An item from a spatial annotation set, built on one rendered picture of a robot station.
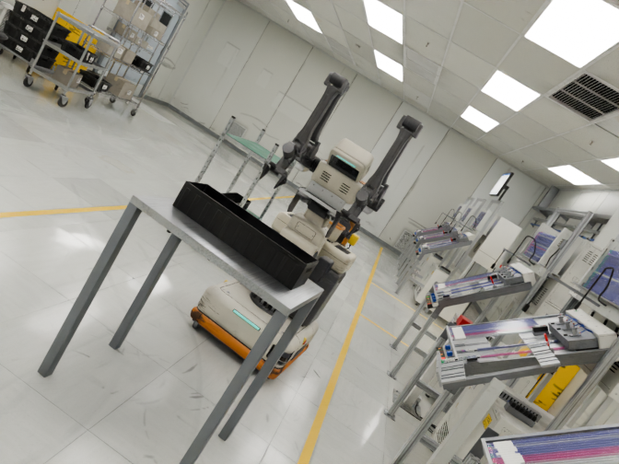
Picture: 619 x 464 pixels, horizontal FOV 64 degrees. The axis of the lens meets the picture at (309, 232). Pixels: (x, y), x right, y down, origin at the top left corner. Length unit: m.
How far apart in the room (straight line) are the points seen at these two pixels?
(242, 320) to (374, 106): 9.12
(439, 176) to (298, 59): 4.17
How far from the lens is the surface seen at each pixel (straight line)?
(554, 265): 4.12
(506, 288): 4.11
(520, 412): 2.98
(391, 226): 11.35
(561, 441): 1.95
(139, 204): 1.84
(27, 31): 7.88
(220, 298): 2.86
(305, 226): 2.71
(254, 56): 12.23
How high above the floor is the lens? 1.31
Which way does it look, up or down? 10 degrees down
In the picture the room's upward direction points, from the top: 32 degrees clockwise
